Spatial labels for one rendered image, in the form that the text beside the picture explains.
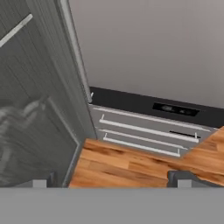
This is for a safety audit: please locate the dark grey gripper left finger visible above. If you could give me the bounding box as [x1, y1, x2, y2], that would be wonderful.
[16, 171, 58, 188]

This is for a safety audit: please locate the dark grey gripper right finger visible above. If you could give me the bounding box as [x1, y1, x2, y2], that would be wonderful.
[166, 170, 224, 188]

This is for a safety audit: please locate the grey fridge door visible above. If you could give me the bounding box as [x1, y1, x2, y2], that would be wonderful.
[0, 0, 98, 188]

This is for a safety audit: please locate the grey oven drawer front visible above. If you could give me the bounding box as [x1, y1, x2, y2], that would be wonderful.
[97, 129, 191, 158]

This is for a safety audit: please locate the grey oven door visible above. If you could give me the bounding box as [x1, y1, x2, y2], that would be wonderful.
[88, 103, 219, 151]

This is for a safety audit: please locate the black oven control panel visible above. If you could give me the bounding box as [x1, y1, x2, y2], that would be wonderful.
[88, 86, 224, 130]

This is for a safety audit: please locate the white oven drawer handle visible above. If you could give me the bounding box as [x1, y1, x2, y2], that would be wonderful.
[102, 132, 182, 158]

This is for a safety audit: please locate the white oven door handle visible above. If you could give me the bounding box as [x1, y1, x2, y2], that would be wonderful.
[98, 114, 202, 144]

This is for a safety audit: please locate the white fridge door handle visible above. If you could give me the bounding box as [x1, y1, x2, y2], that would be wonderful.
[0, 12, 34, 49]

